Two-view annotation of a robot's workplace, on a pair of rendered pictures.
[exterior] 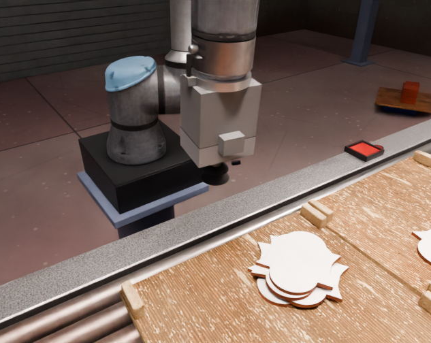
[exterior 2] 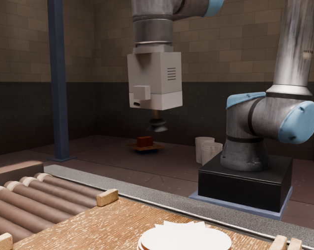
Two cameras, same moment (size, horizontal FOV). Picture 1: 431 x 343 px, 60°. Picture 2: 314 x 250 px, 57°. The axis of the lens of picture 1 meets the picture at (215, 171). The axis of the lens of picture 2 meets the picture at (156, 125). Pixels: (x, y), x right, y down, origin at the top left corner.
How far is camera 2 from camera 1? 0.62 m
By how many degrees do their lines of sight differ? 67
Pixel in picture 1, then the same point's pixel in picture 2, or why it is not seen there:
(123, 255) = (151, 196)
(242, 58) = (142, 30)
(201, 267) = (154, 214)
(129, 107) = (230, 121)
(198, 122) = (130, 74)
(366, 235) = not seen: outside the picture
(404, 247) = not seen: outside the picture
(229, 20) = (133, 7)
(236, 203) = (255, 220)
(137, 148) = (230, 155)
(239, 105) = (148, 66)
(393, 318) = not seen: outside the picture
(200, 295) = (127, 219)
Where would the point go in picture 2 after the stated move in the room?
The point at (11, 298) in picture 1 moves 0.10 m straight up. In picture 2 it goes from (101, 181) to (100, 151)
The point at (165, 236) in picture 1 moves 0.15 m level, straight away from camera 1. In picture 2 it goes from (180, 203) to (222, 191)
